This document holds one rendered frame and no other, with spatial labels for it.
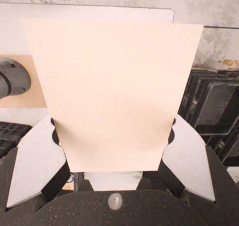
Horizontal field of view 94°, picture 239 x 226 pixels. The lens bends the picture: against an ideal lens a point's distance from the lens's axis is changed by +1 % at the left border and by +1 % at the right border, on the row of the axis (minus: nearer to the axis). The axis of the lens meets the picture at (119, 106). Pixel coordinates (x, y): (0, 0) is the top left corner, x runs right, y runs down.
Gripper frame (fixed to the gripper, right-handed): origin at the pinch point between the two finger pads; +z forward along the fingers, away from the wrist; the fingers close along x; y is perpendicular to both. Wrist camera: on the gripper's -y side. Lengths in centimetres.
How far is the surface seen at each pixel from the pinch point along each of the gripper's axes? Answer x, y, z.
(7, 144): -47, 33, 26
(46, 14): -24.5, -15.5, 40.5
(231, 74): 99, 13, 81
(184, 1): 58, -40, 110
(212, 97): 70, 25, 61
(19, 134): -47, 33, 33
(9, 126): -54, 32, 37
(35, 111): -41, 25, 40
